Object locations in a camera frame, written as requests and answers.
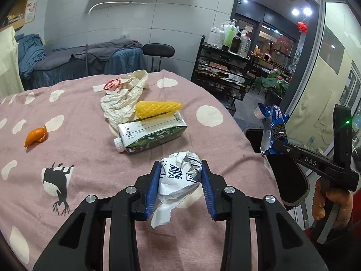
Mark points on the black trolley cart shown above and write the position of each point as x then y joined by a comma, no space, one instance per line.
222,62

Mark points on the red hanging ornament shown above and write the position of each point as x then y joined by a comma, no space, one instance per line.
302,26

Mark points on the orange peel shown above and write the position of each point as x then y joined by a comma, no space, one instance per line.
33,137

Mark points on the blue cookie packet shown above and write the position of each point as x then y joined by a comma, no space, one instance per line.
272,135

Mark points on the black stool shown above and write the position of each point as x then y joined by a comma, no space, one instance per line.
158,50

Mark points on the blue bedding pile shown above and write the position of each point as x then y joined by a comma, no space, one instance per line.
29,53

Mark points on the wooden cubby shelf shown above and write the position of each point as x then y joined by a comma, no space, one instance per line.
17,22

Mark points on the cream paper bag red print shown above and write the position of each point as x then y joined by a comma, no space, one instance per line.
121,101

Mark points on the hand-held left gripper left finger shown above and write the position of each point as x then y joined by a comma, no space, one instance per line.
152,192

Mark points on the wall poster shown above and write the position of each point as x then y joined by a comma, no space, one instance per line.
31,8

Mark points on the white helmet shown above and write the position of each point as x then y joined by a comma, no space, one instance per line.
267,58

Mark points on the white wrapper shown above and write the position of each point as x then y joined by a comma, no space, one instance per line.
176,180

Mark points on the clear plastic bottle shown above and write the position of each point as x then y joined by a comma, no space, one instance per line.
244,45

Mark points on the dark plant pot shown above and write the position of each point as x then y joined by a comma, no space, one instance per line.
273,98

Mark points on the green potted plant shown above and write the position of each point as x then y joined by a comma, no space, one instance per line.
272,83

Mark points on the milk carton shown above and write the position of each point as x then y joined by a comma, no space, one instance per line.
152,134

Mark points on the person's right hand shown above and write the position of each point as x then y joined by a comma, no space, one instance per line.
342,206

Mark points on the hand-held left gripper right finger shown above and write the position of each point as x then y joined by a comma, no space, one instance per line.
210,197

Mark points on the green pump bottle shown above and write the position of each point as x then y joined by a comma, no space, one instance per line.
230,36

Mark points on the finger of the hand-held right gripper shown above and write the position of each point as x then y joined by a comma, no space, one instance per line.
283,148

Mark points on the massage bed blue cover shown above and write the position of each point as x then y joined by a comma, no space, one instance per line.
124,62

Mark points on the black trash bin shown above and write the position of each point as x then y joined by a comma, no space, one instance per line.
287,180

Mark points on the cream towel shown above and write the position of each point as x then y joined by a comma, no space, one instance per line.
10,62

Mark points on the ceiling spotlight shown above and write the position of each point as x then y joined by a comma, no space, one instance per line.
295,11

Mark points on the yellow foam fruit net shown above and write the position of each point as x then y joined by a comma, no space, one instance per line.
158,108

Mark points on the brown bottle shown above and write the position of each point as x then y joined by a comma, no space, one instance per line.
236,43

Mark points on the grey blanket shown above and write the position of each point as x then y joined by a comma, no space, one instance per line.
98,49

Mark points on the person's right forearm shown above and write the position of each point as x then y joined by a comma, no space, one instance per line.
344,248

